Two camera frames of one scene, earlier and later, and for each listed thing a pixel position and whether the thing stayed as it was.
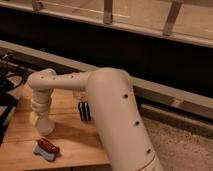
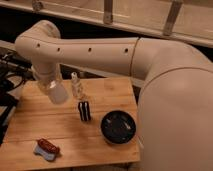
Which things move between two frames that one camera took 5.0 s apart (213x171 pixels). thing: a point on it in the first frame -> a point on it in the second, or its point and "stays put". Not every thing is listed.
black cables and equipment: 13,74 stays put
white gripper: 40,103 -> 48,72
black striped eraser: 84,110 stays put
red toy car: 42,142 stays put
